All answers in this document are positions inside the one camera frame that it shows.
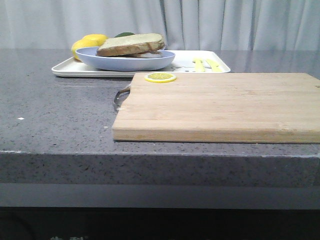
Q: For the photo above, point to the bread slice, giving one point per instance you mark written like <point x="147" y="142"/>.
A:
<point x="131" y="44"/>
<point x="140" y="55"/>

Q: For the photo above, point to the blue plate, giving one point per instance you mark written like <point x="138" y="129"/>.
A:
<point x="124" y="64"/>

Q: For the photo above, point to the white rectangular tray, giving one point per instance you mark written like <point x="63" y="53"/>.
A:
<point x="183" y="62"/>

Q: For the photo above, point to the wooden cutting board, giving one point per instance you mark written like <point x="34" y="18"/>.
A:
<point x="222" y="108"/>

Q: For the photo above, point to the lemon slice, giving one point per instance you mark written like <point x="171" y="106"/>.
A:
<point x="160" y="77"/>

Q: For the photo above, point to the yellow plastic fork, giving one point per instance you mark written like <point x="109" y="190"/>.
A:
<point x="198" y="65"/>

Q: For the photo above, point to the fried egg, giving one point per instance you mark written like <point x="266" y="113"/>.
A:
<point x="156" y="54"/>

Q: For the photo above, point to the yellow plastic knife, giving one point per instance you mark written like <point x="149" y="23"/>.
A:
<point x="215" y="67"/>

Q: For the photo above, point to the green lime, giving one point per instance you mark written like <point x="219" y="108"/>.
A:
<point x="124" y="34"/>

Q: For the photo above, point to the rear yellow lemon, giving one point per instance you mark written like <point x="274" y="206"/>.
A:
<point x="99" y="38"/>

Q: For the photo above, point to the yellow lemon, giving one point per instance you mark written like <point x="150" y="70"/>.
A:
<point x="83" y="43"/>
<point x="99" y="38"/>

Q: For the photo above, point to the front yellow lemon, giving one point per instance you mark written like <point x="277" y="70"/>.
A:
<point x="83" y="43"/>

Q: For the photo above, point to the grey curtain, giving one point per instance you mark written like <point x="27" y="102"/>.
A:
<point x="228" y="25"/>

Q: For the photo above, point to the metal cutting board handle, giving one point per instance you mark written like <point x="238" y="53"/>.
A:
<point x="121" y="96"/>

